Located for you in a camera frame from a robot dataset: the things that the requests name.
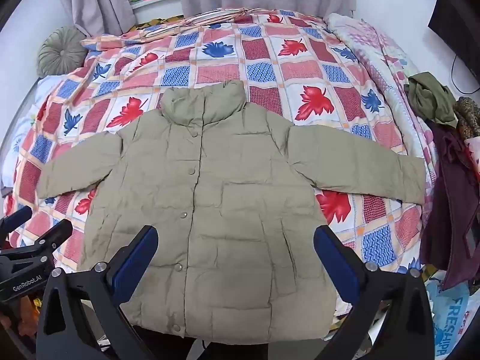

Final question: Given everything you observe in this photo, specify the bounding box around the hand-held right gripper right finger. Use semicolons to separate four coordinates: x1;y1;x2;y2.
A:
313;225;445;360

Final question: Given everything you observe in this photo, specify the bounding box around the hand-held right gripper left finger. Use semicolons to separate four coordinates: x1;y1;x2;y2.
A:
35;225;160;360

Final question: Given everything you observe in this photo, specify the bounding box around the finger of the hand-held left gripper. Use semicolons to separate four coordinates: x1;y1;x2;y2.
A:
0;218;74;259
0;206;34;238

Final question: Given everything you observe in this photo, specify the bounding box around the beige puffer jacket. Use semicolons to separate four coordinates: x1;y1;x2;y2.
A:
37;82;427;346

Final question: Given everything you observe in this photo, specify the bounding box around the orange cloth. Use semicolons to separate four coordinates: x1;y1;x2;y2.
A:
17;295;43;340

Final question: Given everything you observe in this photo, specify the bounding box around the maroon garment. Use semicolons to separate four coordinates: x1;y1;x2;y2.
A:
419;120;480;290

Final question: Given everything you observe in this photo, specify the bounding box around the blue plastic bag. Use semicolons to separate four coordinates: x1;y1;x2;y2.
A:
424;266;474;360

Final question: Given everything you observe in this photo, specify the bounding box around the round green pleated cushion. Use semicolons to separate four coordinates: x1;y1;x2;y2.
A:
37;26;89;78

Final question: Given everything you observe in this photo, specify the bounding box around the olive green garment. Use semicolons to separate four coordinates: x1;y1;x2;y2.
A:
407;72;459;129

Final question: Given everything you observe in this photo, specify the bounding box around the leopard print cloth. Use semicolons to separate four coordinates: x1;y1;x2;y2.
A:
453;97;480;140

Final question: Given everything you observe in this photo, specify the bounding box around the leaf-print patchwork bed cover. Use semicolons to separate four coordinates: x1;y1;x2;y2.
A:
3;9;436;275

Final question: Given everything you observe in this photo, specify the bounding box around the pink floral quilt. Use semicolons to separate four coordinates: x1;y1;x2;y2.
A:
324;13;440;184

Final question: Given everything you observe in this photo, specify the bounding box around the striped cloth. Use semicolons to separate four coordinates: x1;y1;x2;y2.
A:
140;7;280;40

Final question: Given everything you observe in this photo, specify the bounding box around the black box on floor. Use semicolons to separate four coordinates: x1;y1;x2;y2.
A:
427;0;480;85

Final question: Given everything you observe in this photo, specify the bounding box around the black cable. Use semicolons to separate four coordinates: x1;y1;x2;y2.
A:
451;54;480;95

